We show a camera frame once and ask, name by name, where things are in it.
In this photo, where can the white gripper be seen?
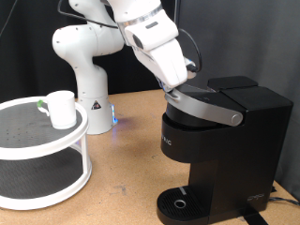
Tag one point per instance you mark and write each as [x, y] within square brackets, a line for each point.
[168, 68]

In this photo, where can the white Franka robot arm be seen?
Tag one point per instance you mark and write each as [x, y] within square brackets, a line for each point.
[90, 87]

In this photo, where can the black Keurig coffee machine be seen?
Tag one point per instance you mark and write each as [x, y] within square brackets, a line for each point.
[234, 172]

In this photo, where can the grey backdrop panel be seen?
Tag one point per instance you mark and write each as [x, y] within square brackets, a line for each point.
[250, 37]

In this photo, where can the black backdrop curtain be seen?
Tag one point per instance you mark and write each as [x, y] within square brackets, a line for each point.
[31, 62]

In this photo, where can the black drip tray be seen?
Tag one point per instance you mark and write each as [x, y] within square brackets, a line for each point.
[193, 206]

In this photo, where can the white two-tier turntable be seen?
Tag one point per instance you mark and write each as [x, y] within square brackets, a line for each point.
[47, 150]

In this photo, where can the black tape strip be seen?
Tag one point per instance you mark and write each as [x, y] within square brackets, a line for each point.
[253, 218]

